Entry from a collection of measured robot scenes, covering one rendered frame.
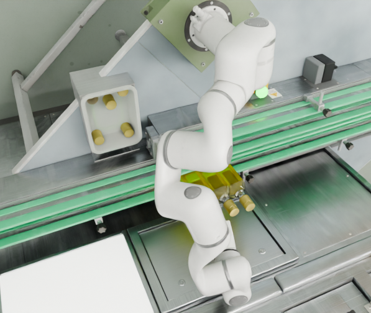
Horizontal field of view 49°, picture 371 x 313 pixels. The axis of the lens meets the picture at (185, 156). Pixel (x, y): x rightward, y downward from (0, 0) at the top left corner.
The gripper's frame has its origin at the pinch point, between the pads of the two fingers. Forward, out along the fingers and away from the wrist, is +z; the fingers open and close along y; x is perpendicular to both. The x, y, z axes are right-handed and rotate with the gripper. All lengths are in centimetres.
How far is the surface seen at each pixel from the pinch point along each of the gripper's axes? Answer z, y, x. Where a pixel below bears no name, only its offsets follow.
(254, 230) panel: 2.7, -12.5, -14.0
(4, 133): 78, -14, 83
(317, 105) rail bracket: 31, 16, -43
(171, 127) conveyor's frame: 28.2, 15.7, 9.8
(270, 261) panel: -10.8, -11.8, -15.4
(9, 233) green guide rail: 7, -3, 65
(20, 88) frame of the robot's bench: 80, 7, 70
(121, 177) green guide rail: 18.2, 4.6, 28.4
